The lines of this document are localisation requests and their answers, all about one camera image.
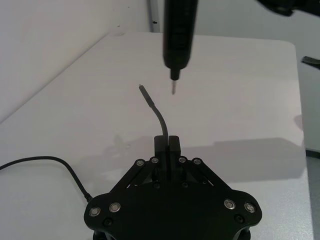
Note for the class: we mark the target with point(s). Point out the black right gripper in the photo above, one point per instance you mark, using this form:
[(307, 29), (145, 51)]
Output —
[(287, 6)]

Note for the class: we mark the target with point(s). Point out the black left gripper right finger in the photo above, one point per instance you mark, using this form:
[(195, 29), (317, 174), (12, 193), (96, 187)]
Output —
[(175, 147)]

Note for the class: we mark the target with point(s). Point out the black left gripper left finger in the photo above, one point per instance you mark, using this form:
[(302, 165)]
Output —
[(160, 150)]

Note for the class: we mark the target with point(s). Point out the black electric screwdriver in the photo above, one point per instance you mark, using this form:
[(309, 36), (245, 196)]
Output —
[(178, 37)]

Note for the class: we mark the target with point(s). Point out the small black object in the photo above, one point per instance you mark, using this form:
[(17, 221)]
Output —
[(311, 60)]

